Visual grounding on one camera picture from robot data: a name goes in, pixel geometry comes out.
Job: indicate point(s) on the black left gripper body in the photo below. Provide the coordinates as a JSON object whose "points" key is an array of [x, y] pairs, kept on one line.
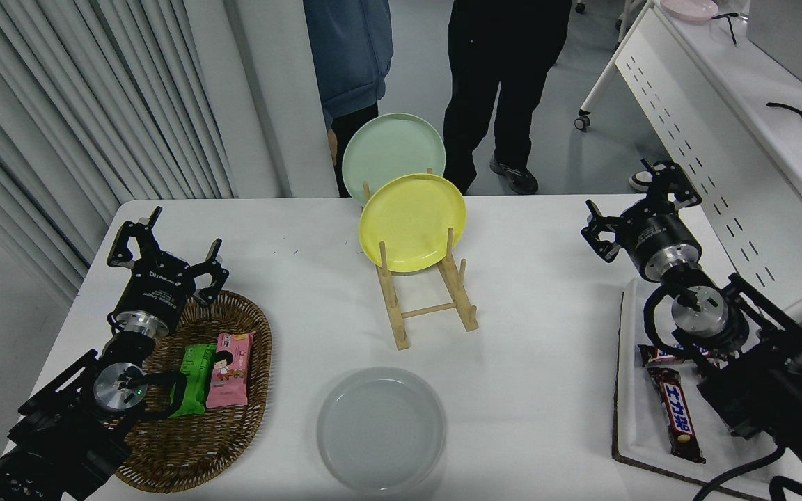
{"points": [[154, 296]]}

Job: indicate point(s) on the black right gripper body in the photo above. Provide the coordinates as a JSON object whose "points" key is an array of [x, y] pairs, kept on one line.
{"points": [[658, 233]]}

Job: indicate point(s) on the grey plate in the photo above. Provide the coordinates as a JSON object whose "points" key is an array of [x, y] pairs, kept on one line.
{"points": [[380, 431]]}

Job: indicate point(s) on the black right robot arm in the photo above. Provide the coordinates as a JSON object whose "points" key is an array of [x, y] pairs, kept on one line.
{"points": [[770, 390]]}

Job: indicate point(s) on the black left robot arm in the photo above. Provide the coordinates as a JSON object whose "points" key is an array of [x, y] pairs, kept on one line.
{"points": [[60, 431]]}

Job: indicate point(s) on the pink plate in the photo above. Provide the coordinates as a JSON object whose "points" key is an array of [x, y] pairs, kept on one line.
{"points": [[690, 8]]}

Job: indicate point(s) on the wooden plate rack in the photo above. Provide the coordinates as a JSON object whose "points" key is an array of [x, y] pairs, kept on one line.
{"points": [[395, 313]]}

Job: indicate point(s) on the yellow plate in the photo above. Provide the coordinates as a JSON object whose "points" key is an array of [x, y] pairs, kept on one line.
{"points": [[411, 223]]}

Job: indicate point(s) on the pale green plate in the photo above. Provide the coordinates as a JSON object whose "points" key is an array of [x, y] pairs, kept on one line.
{"points": [[390, 149]]}

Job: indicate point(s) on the person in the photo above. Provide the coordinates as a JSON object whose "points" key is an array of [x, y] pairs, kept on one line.
{"points": [[349, 56], [498, 62], [640, 183]]}

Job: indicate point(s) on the white desk with perforated panel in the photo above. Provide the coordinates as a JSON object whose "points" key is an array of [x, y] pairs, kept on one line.
{"points": [[686, 104]]}

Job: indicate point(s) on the green snack pack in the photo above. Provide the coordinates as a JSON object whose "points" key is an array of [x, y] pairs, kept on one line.
{"points": [[195, 376]]}

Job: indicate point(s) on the pink snack pack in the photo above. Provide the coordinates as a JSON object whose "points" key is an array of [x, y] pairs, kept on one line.
{"points": [[230, 386]]}

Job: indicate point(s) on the brown Snickers bar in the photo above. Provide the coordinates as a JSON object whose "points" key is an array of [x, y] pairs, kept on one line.
{"points": [[655, 356]]}

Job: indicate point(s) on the brown wicker basket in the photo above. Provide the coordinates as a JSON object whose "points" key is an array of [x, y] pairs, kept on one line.
{"points": [[192, 445]]}

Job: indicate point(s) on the white pleated curtain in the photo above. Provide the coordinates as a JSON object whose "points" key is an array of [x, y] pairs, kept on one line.
{"points": [[60, 104]]}

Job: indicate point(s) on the white tray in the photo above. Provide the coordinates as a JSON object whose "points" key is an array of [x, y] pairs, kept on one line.
{"points": [[634, 417]]}

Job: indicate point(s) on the dark brown chocolate bar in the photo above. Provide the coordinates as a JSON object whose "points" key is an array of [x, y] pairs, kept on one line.
{"points": [[676, 417]]}

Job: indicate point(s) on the white laptop computer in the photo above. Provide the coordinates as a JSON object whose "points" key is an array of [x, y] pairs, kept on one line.
{"points": [[791, 35]]}

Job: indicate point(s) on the white office chair base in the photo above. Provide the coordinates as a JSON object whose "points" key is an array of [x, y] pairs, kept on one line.
{"points": [[580, 7]]}

